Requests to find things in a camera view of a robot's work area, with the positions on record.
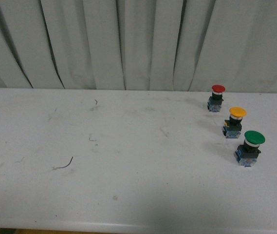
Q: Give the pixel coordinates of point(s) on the yellow mushroom push button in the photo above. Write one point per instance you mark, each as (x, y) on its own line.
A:
(232, 127)

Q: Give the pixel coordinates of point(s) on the red mushroom push button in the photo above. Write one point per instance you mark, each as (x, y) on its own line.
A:
(214, 103)

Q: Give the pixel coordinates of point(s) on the green mushroom push button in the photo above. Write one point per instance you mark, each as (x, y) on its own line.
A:
(247, 153)

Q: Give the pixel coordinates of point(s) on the white curtain backdrop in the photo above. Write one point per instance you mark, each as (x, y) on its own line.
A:
(165, 45)

